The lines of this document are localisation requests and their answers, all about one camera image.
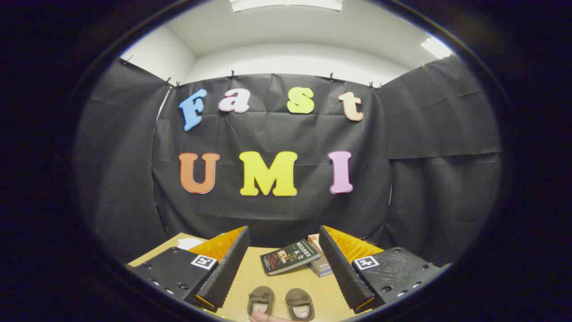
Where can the ceiling light panel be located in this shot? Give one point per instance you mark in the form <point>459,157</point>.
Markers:
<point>286,4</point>
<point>435,47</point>

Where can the blue cover book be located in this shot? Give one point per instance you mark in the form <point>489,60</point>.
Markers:
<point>321,267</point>

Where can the white plush toy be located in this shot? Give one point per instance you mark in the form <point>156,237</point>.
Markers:
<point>189,243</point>

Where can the brown fuzzy slipper shoe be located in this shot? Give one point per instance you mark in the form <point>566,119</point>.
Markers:
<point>300,297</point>
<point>261,295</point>

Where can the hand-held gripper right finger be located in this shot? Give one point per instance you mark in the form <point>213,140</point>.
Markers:
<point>342,268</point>

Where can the black cover book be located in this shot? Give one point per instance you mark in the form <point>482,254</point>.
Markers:
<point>288,257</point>

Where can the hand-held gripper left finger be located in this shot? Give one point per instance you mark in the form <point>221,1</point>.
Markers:
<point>225,268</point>

